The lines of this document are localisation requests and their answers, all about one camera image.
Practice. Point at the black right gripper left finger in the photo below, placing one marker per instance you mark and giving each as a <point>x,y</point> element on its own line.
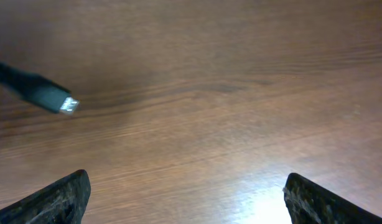
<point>62,202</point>

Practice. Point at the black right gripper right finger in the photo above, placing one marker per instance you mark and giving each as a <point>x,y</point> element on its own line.
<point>308,202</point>

